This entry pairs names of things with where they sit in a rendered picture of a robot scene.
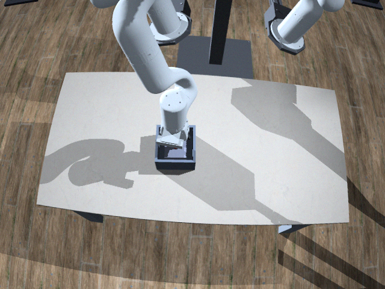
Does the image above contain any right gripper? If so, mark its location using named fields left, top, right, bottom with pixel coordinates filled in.
left=160, top=122, right=191, bottom=141

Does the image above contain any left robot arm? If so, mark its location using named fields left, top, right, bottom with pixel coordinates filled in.
left=271, top=0, right=345, bottom=50

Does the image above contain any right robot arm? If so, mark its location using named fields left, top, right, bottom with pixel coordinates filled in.
left=90, top=0, right=198, bottom=149

